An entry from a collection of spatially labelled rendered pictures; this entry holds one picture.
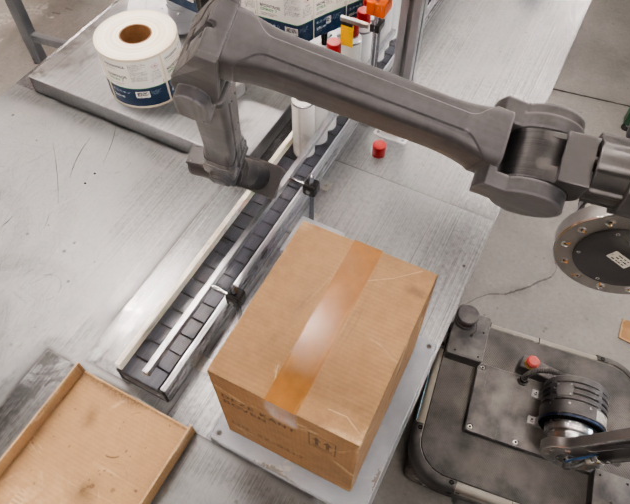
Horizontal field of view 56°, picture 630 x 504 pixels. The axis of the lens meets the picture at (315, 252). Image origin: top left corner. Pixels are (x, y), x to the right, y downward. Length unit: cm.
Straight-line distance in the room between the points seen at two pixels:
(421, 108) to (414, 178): 83
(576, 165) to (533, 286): 174
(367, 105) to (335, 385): 40
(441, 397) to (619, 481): 50
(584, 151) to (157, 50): 109
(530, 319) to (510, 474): 69
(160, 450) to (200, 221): 52
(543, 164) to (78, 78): 133
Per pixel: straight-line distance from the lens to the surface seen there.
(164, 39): 154
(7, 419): 126
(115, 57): 151
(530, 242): 248
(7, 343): 133
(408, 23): 135
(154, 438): 115
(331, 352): 86
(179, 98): 69
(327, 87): 61
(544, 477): 182
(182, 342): 116
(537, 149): 65
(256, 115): 151
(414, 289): 92
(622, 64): 345
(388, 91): 62
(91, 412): 120
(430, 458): 175
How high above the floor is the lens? 190
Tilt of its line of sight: 56 degrees down
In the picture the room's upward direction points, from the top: straight up
